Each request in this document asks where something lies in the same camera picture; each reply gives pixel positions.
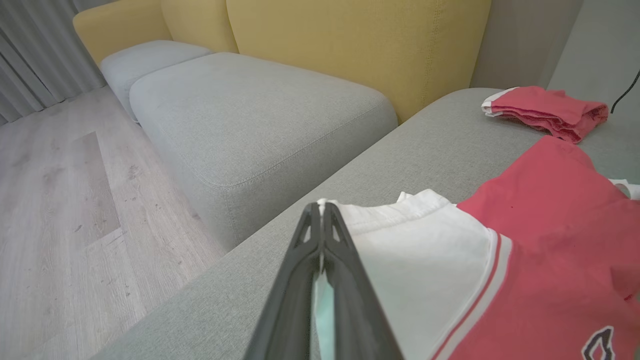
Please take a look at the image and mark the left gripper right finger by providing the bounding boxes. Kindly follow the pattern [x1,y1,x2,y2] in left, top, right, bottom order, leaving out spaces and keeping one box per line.
[322,202,404,360]

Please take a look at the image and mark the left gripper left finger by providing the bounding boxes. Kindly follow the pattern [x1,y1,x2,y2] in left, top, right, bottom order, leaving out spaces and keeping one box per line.
[243,201,322,360]

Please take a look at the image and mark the red shirt white sleeves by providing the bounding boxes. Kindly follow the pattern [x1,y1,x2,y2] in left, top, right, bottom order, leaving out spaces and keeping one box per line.
[314,135,640,360]

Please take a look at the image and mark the red garment white trim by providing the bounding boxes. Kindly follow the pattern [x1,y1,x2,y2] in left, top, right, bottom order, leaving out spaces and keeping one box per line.
[481,86,610,144]

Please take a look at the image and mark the grey sofa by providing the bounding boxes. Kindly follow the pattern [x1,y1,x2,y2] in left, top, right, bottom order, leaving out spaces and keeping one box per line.
[90,87,640,360]

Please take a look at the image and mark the wide yellow sofa back cushion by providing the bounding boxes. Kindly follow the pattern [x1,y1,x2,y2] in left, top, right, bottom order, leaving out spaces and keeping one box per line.
[226,0,493,124]

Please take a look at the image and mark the small grey sofa seat cushion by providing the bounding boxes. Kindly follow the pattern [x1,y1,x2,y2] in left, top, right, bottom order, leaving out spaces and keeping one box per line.
[100,40,213,123]

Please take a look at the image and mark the narrow yellow sofa back cushion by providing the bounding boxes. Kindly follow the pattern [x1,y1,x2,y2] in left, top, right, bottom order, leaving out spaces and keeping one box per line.
[161,0,240,54]

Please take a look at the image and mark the grey-beige sofa back cushion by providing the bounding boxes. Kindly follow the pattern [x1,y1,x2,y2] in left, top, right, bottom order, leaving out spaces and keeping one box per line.
[470,0,584,91]

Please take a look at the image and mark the yellow sofa armrest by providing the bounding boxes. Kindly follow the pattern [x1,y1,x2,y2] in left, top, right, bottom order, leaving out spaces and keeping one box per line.
[72,0,173,66]

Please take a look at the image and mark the grey curtain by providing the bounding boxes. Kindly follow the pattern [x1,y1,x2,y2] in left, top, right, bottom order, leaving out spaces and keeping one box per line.
[0,0,107,126]

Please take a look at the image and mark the thin black cable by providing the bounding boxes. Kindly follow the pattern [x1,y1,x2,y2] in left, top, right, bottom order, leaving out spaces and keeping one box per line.
[611,69,640,114]

